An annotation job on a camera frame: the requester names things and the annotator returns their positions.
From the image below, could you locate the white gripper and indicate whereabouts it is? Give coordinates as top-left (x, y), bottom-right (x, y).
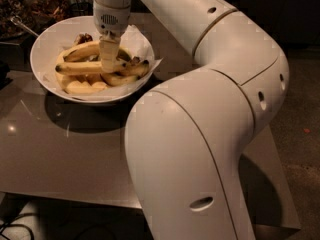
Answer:
top-left (93, 1), bottom-right (130, 73)

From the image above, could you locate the long yellow banana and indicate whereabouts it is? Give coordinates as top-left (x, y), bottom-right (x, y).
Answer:
top-left (55, 61), bottom-right (127, 76)

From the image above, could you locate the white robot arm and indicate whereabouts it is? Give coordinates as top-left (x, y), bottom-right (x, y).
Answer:
top-left (94, 0), bottom-right (289, 240)

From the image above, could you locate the top curved yellow banana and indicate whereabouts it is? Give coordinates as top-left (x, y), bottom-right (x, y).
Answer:
top-left (63, 40), bottom-right (131, 62)

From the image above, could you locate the brown banana stem bunch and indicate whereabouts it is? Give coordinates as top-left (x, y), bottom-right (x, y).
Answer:
top-left (74, 33), bottom-right (93, 45)

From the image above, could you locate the lower middle yellow banana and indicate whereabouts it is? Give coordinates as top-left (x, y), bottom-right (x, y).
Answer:
top-left (101, 73), bottom-right (138, 87)

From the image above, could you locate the right short yellow banana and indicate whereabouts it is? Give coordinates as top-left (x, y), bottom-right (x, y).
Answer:
top-left (120, 60), bottom-right (150, 78)

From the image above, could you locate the lower left yellow banana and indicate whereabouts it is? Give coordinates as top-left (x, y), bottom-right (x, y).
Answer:
top-left (55, 52), bottom-right (108, 95)

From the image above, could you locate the white ceramic bowl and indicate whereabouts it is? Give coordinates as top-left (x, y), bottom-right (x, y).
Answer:
top-left (30, 15), bottom-right (157, 105)

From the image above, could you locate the tray of brown snacks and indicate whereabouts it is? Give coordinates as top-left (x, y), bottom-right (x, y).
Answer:
top-left (0, 0), bottom-right (70, 40)

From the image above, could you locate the metal serving spoon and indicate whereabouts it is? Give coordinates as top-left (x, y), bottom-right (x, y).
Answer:
top-left (10, 16), bottom-right (39, 38)

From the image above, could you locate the black floor cable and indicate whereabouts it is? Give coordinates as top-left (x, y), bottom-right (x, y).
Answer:
top-left (0, 212), bottom-right (48, 240)

